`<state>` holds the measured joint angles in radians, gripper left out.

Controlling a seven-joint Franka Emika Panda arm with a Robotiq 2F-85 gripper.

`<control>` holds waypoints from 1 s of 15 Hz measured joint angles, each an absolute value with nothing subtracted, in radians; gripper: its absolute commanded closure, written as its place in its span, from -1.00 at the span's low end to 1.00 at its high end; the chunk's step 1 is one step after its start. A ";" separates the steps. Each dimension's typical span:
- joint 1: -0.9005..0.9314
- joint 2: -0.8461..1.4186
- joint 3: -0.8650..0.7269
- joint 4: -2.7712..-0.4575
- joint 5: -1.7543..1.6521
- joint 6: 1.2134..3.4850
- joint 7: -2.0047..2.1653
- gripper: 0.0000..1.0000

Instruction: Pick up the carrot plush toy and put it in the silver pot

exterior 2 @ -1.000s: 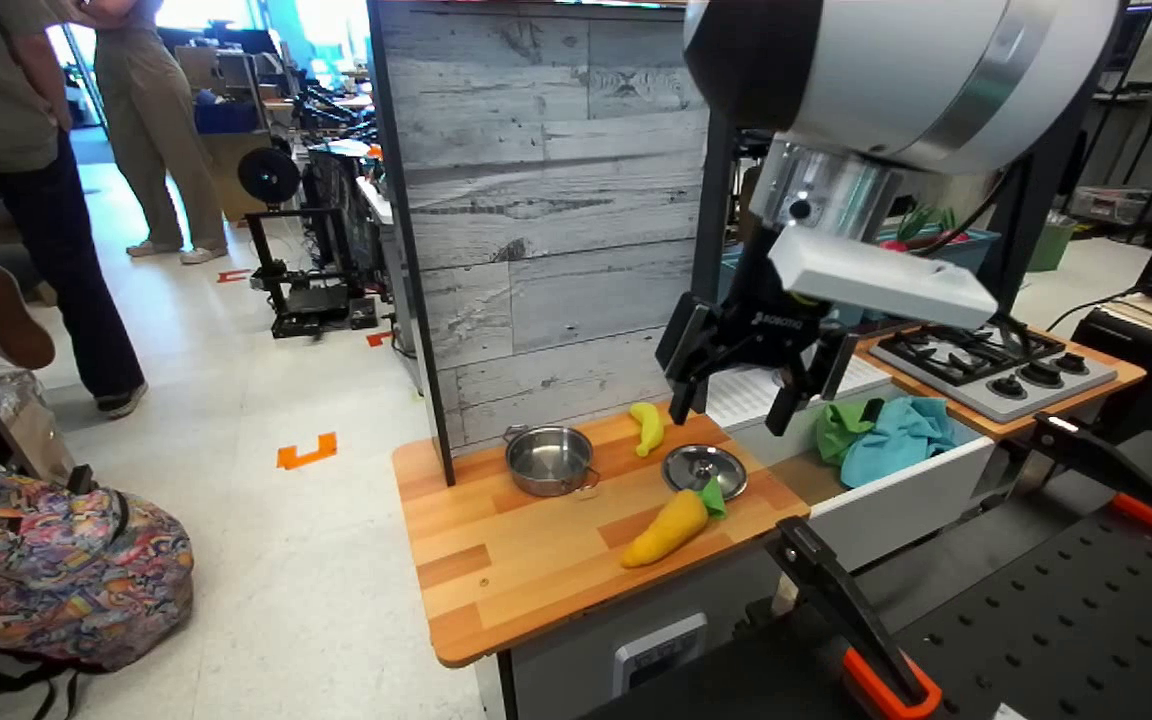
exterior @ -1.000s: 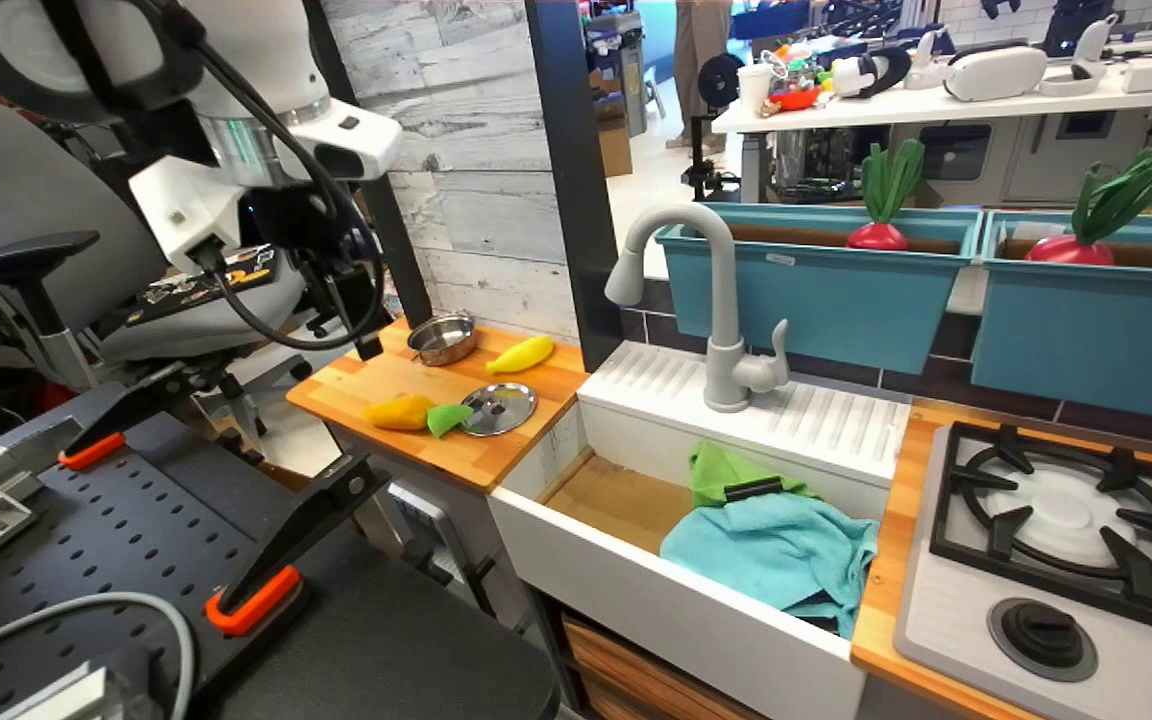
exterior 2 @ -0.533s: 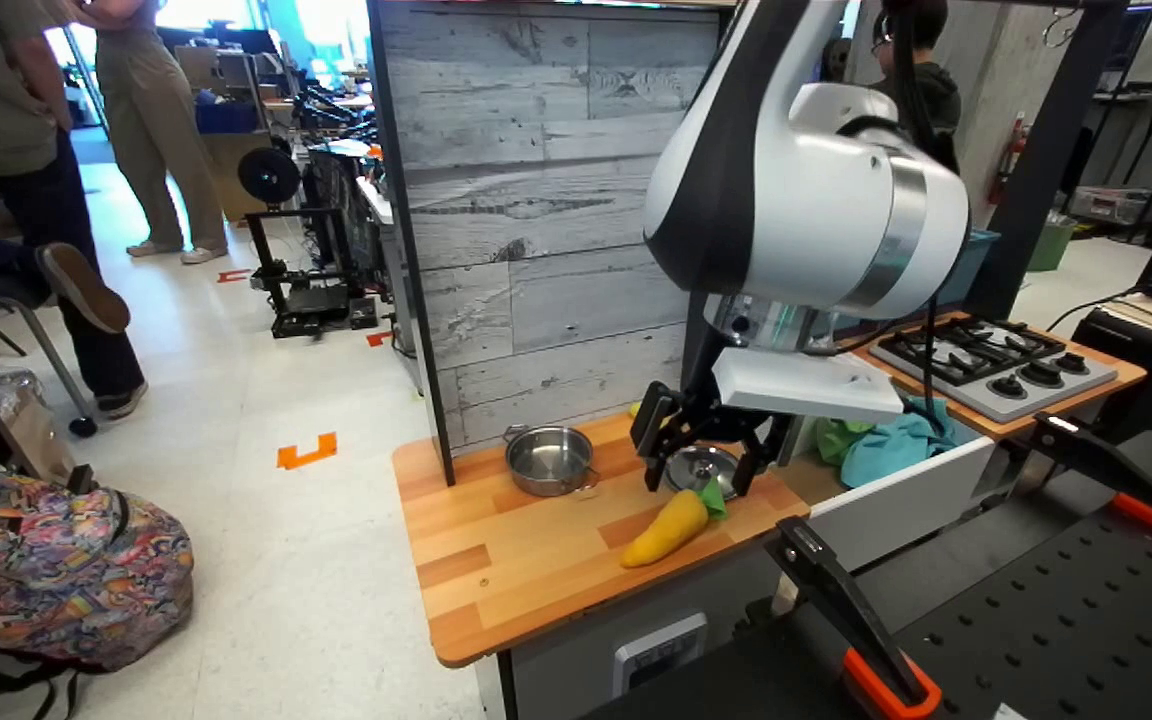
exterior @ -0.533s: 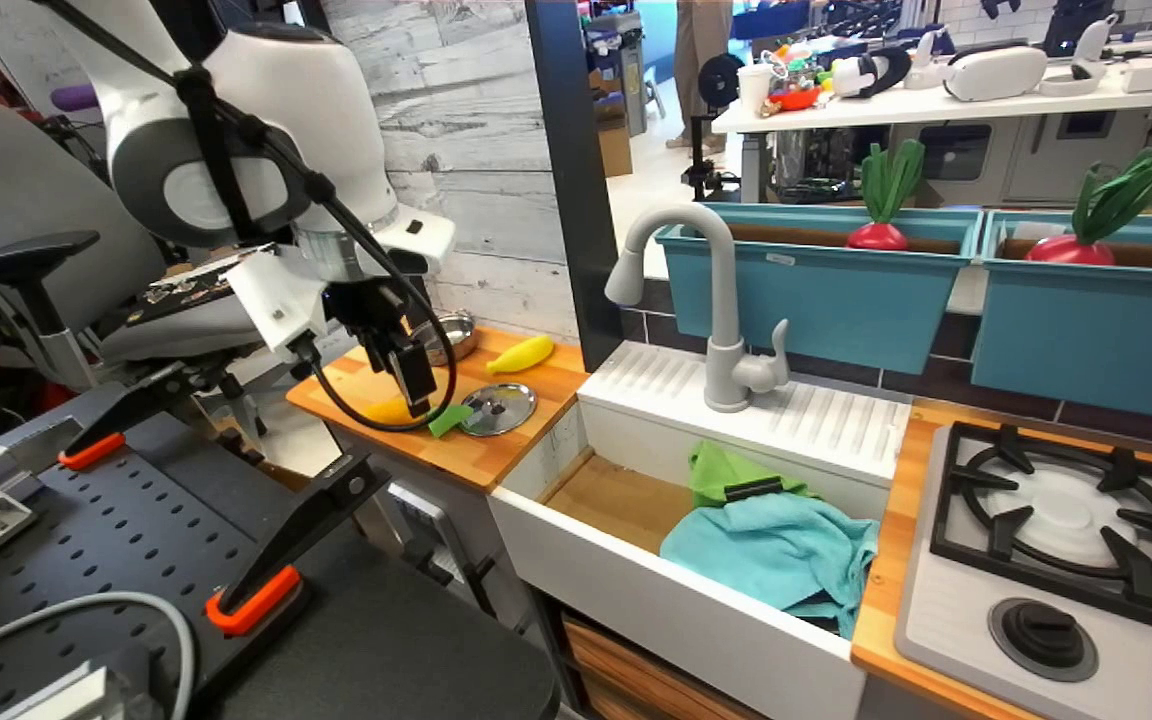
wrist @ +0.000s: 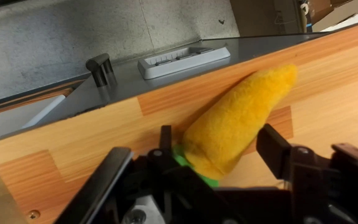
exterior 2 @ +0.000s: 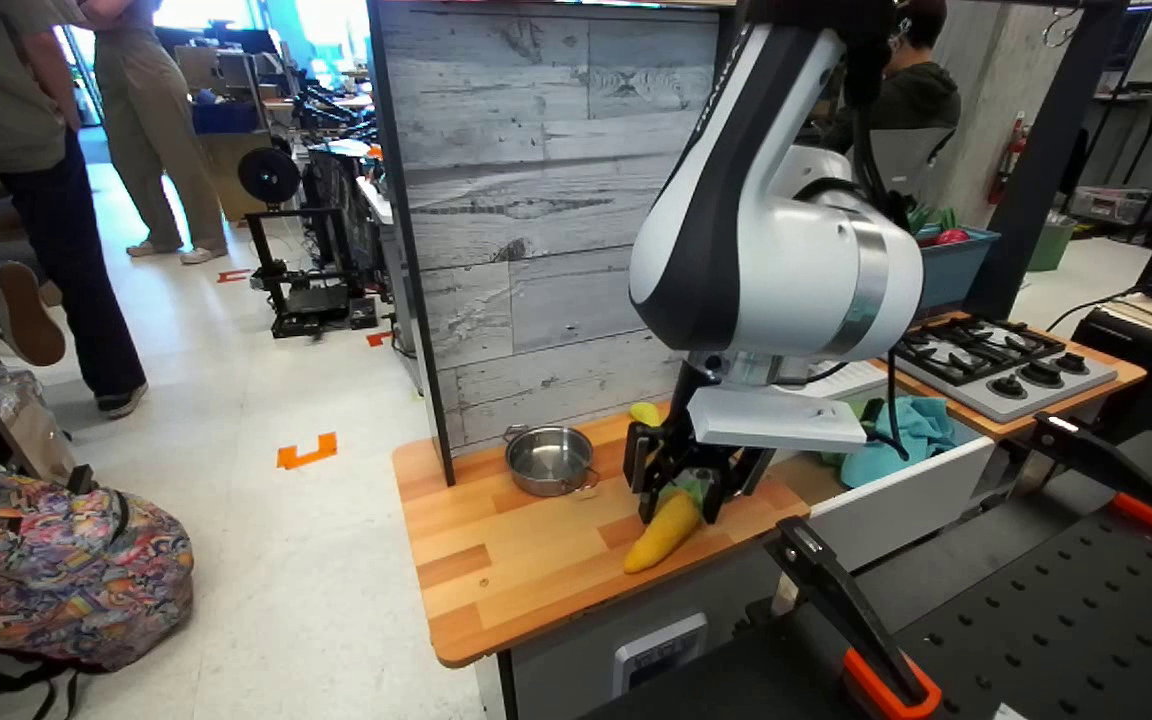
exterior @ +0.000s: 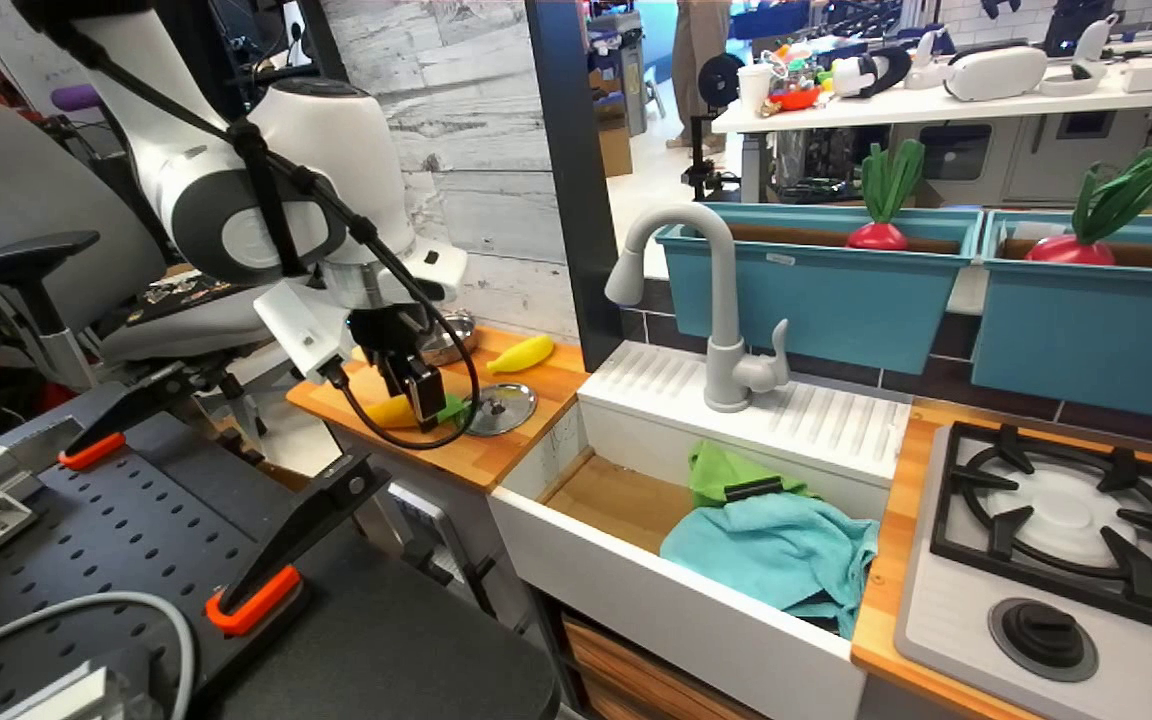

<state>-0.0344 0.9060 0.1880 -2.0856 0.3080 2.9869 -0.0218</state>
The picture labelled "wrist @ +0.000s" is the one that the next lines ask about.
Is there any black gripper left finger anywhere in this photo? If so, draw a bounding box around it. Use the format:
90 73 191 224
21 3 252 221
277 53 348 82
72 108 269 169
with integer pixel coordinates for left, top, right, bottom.
53 123 230 224

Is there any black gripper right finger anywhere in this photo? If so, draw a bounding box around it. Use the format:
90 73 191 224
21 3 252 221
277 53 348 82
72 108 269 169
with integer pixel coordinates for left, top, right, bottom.
255 121 358 224

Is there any white power strip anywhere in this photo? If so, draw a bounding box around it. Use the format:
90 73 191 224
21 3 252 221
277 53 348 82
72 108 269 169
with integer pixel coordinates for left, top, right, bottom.
136 44 232 80

